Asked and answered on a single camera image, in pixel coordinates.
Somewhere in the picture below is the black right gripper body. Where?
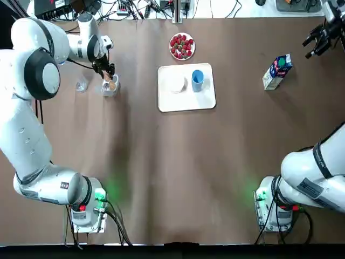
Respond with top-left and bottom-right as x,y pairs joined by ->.
320,17 -> 344,49

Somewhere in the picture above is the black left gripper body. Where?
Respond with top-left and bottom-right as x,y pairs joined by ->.
91,54 -> 110,72

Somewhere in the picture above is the blue white milk carton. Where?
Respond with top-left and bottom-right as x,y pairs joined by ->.
263,53 -> 293,91

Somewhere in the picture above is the grey desk tray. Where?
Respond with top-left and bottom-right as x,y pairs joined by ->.
276,0 -> 324,12

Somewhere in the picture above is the pink bowl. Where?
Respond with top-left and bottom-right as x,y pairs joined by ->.
168,74 -> 188,94

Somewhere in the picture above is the white rectangular tray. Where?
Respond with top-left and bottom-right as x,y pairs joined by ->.
157,63 -> 217,113

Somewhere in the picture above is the blue cup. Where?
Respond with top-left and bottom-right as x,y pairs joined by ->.
191,69 -> 204,93

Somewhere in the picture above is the white plate of strawberries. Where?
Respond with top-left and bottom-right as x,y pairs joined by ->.
169,32 -> 197,61

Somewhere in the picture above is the black router box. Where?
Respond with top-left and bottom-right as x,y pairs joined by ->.
33,0 -> 74,18

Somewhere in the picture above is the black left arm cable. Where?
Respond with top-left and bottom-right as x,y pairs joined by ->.
34,58 -> 95,125

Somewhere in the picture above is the aluminium frame post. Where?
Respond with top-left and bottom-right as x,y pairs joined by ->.
172,0 -> 187,24

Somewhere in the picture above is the black left base cable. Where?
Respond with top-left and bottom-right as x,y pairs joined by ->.
102,199 -> 133,246

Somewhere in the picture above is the black base cable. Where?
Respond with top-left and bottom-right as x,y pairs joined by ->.
254,188 -> 314,245
102,199 -> 133,246

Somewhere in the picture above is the black right base cable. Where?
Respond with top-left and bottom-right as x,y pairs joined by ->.
254,188 -> 314,245

